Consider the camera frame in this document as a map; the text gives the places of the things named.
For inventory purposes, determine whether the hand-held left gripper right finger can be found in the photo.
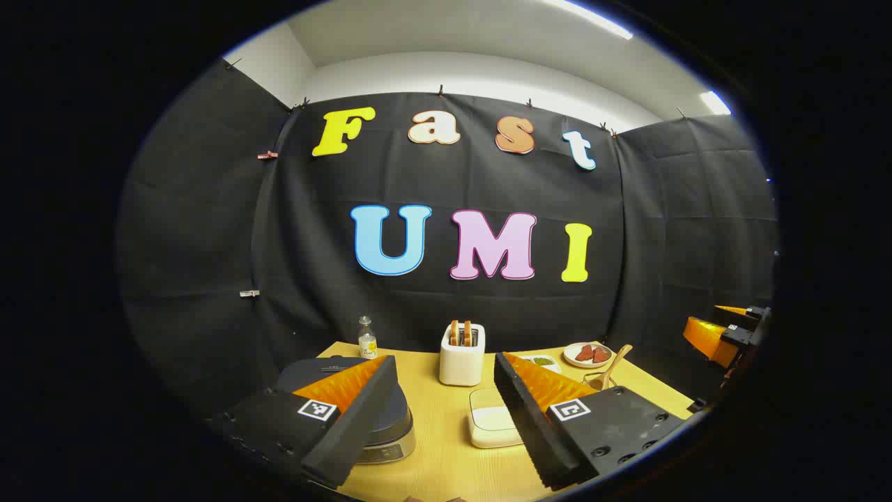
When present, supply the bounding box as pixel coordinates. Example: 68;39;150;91
493;352;687;491

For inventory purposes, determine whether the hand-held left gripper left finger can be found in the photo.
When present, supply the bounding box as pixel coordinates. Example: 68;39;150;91
209;354;399;489

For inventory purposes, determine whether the grey rice cooker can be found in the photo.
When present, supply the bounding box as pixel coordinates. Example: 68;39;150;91
274;356;417;466

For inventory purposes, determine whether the clear plastic rice container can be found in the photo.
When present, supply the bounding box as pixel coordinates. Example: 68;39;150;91
468;387;525;449

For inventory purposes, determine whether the wooden spoon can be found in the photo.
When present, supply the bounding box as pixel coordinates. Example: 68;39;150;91
598;344;633;390

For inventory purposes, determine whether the white round plate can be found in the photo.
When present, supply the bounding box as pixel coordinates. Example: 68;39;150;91
563;342;614;369

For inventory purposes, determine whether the small glass bottle yellow label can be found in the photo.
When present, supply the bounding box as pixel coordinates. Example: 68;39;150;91
357;315;378;360

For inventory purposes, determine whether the white toaster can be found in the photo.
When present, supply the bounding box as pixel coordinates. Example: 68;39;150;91
439;322;486;387

